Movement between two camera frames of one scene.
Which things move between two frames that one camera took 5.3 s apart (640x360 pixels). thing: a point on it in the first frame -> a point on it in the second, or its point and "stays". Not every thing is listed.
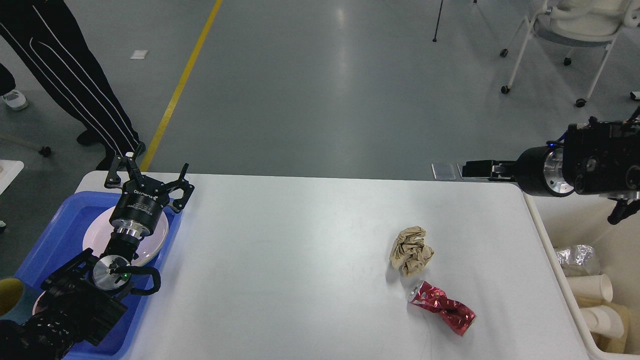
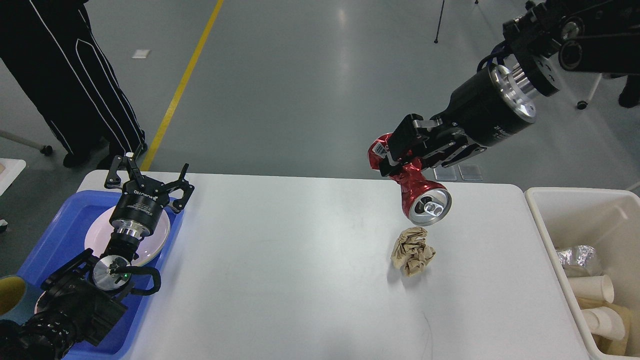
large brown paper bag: (608, 344) stays
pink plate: (97, 235) stays
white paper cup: (603, 320) stays
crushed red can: (454, 315) -> (426, 202)
